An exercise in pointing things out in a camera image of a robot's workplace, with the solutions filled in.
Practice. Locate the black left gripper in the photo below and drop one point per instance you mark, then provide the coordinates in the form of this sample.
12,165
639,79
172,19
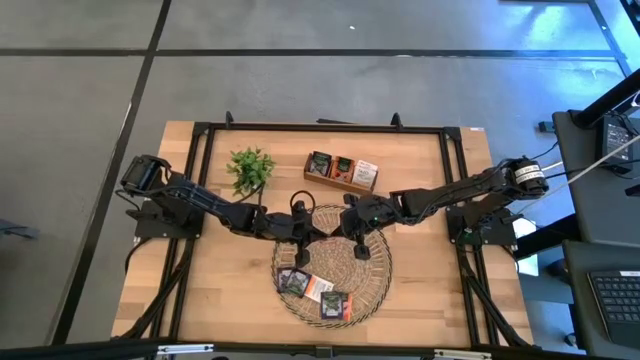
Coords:
295,227

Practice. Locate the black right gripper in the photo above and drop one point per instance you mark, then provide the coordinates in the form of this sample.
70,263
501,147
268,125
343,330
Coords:
370,215

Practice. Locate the wooden tea organizer box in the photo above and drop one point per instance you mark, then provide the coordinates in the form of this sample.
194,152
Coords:
335,185

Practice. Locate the red orange tea packet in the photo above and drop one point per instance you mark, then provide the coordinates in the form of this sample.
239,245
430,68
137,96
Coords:
343,169

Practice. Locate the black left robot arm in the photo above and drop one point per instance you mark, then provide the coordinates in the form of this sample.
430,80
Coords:
200,200

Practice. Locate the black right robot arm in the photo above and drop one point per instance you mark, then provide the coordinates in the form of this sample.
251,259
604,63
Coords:
450,192

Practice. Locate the round woven straw placemat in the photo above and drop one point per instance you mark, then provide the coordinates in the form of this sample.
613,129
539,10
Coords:
370,280

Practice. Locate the green plant in white pot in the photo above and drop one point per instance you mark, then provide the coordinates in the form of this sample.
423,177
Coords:
250,170

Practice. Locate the white table label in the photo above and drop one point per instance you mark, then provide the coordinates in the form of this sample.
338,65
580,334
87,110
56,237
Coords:
476,129

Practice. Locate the white floor object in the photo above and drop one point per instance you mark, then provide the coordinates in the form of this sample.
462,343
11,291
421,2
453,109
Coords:
529,262

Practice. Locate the black desk leg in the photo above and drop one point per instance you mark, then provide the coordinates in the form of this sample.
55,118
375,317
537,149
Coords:
550,235

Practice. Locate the small black floor object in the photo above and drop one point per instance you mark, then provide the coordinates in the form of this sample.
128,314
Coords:
546,127

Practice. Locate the grey desk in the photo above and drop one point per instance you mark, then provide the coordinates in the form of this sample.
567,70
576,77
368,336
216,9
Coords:
590,210
580,310

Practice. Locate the black rig crossbar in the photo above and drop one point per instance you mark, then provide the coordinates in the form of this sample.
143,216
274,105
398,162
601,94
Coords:
75,350

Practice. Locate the black keyboard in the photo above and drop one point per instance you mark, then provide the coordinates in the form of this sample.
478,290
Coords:
620,305

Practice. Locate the black power adapter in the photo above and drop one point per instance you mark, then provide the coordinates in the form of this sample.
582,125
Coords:
616,142

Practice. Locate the black metal pole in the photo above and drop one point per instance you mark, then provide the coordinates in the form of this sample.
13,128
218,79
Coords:
605,102

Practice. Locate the grey chair base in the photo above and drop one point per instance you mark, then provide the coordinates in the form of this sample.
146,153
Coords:
15,231

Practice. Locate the small black camera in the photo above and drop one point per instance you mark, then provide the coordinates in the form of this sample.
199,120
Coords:
323,351

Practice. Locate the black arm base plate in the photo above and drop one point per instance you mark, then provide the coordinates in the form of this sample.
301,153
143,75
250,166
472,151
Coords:
150,231
505,235

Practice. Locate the silver bracket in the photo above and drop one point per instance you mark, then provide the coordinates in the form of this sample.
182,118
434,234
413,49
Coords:
462,354
185,349

